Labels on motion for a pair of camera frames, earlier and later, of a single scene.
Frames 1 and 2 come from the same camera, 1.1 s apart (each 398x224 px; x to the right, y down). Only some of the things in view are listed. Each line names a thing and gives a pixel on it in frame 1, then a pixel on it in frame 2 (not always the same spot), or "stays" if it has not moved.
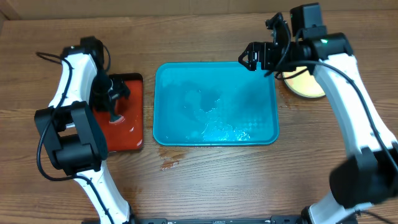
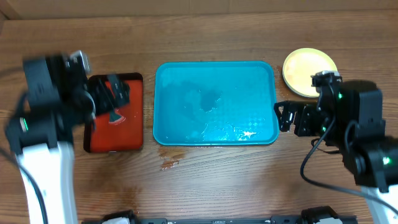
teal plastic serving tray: x=214 y=104 stays
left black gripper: x=123 y=91 stays
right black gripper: x=264 y=53 -> x=301 y=121
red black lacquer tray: x=128 y=134 stays
